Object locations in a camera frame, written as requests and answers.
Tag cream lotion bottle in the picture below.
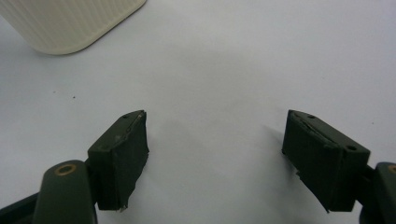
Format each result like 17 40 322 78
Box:
0 0 148 56

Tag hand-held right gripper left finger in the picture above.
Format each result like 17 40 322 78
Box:
87 109 149 213

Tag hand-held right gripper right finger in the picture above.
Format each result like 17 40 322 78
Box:
281 109 372 214

